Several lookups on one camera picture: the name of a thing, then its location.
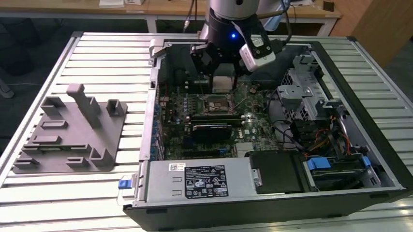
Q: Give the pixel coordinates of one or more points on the RAM slot black clips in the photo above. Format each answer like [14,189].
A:
[215,120]
[193,86]
[193,92]
[215,116]

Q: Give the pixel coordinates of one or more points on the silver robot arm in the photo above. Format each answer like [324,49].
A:
[227,6]

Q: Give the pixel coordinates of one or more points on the white box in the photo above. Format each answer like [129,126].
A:
[112,2]
[134,1]

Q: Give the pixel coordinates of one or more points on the silver topped CPU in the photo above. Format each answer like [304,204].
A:
[223,84]

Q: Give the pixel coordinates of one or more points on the CPU socket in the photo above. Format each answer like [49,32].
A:
[219,104]

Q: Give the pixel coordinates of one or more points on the hard disk in blue carrier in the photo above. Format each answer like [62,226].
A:
[317,164]

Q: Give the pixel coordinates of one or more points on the black plastic bay cover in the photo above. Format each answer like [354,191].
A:
[277,171]

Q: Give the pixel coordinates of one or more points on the green motherboard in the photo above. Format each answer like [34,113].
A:
[259,130]

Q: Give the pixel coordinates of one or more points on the wooden cabinet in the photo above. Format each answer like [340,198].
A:
[382,29]

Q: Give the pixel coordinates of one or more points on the black and silver PC case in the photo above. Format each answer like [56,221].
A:
[227,215]

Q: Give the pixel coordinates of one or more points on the wooden desk white legs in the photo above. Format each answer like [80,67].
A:
[65,10]

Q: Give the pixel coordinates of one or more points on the silver chipset heatsink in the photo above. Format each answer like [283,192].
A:
[244,147]

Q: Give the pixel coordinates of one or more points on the grey stand foot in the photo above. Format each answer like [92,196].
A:
[5,90]

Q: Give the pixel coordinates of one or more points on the silver coin battery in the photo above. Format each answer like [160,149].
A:
[253,90]

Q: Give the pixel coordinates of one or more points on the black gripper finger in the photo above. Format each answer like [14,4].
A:
[237,70]
[199,58]

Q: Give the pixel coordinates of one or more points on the grey parts rack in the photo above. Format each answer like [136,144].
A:
[81,145]

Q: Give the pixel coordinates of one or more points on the black graphics card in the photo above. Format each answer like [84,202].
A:
[212,130]

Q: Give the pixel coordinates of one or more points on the blue case latch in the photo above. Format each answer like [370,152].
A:
[125,184]

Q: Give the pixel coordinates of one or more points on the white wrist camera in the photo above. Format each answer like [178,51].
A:
[263,60]

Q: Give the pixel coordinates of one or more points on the silver perforated drive cage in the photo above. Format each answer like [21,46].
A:
[300,96]

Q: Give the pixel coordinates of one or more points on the long black expansion slot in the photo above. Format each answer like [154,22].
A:
[200,152]

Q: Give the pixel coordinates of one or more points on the RAM slot white clips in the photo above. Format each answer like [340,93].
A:
[215,118]
[193,89]
[215,122]
[193,83]

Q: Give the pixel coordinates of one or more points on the silver power supply with label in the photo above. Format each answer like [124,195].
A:
[161,178]

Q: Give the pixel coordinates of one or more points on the short blue expansion slot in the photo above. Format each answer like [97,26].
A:
[223,152]

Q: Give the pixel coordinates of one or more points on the green RAM stick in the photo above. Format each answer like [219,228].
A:
[66,148]

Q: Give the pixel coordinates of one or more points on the small black desk object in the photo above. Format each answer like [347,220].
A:
[328,5]

